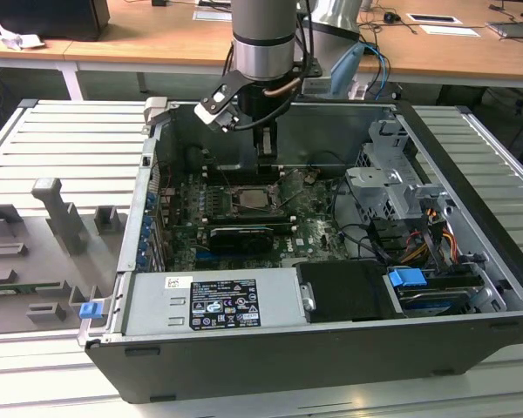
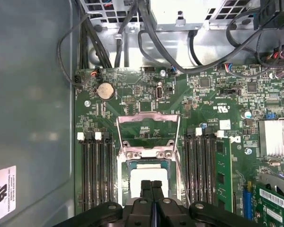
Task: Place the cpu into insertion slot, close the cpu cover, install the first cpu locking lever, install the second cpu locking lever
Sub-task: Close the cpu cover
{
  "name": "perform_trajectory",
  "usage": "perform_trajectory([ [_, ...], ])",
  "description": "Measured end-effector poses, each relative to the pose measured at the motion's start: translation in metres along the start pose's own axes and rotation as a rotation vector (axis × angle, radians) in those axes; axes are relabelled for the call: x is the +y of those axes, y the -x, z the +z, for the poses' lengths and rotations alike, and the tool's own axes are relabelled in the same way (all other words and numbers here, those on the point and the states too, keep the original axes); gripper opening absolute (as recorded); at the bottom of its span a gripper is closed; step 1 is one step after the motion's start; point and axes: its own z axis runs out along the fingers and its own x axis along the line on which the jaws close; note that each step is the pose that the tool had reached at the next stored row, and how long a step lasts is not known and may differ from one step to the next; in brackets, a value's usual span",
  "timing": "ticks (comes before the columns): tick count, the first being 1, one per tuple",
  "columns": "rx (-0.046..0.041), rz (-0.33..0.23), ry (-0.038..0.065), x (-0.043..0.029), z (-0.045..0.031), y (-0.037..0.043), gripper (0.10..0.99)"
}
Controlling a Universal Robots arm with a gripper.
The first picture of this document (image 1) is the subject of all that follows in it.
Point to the green motherboard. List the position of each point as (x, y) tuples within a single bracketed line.
[(314, 235)]

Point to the black computer box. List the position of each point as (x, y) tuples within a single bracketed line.
[(48, 17)]

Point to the crumpled white paper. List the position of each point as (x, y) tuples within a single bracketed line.
[(19, 40)]

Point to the hard disk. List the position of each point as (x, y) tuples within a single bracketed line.
[(436, 300)]

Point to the grey parts rack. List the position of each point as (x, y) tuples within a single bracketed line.
[(35, 244)]

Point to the blue disk carrier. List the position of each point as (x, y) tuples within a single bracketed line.
[(407, 278)]

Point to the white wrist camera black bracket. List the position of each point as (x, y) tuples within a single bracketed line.
[(215, 104)]

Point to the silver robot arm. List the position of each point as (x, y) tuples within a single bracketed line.
[(261, 35)]

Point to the wooden desk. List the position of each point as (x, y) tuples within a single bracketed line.
[(135, 43)]

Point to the CPU with silver top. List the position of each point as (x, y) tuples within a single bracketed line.
[(249, 199)]

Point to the black graphics card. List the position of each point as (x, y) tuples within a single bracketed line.
[(239, 239)]

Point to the pale blue teach pendant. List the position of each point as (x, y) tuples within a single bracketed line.
[(346, 69)]

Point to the blue plastic case latch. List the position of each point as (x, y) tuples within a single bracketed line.
[(90, 310)]

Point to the metal drive cage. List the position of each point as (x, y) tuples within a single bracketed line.
[(375, 187)]

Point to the open black PC case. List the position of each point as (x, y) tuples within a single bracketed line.
[(287, 370)]

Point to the grey power supply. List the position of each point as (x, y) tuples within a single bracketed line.
[(157, 305)]

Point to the black plastic shroud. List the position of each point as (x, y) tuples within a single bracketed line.
[(344, 291)]

